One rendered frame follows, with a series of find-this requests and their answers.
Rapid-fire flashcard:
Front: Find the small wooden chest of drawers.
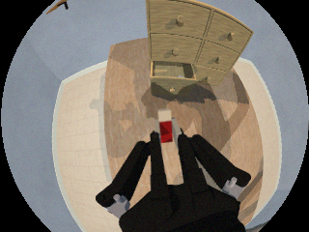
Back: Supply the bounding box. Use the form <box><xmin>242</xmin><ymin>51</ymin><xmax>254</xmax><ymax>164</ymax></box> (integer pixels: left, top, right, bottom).
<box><xmin>146</xmin><ymin>0</ymin><xmax>254</xmax><ymax>87</ymax></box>

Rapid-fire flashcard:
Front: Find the wooden drawer front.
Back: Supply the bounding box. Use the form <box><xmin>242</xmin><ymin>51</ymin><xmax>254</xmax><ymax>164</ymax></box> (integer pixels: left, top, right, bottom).
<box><xmin>150</xmin><ymin>61</ymin><xmax>197</xmax><ymax>96</ymax></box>
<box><xmin>151</xmin><ymin>33</ymin><xmax>202</xmax><ymax>63</ymax></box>
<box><xmin>150</xmin><ymin>0</ymin><xmax>211</xmax><ymax>38</ymax></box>
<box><xmin>196</xmin><ymin>40</ymin><xmax>239</xmax><ymax>71</ymax></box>
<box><xmin>194</xmin><ymin>65</ymin><xmax>227</xmax><ymax>86</ymax></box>
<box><xmin>206</xmin><ymin>10</ymin><xmax>251</xmax><ymax>52</ymax></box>

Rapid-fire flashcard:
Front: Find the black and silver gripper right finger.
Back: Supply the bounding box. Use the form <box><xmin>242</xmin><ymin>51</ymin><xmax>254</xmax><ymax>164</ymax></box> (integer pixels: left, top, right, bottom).
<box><xmin>172</xmin><ymin>118</ymin><xmax>251</xmax><ymax>216</ymax></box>

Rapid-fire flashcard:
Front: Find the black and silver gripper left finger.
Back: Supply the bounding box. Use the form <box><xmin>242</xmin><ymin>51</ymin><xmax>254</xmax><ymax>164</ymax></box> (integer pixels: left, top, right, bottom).
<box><xmin>96</xmin><ymin>119</ymin><xmax>172</xmax><ymax>222</ymax></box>

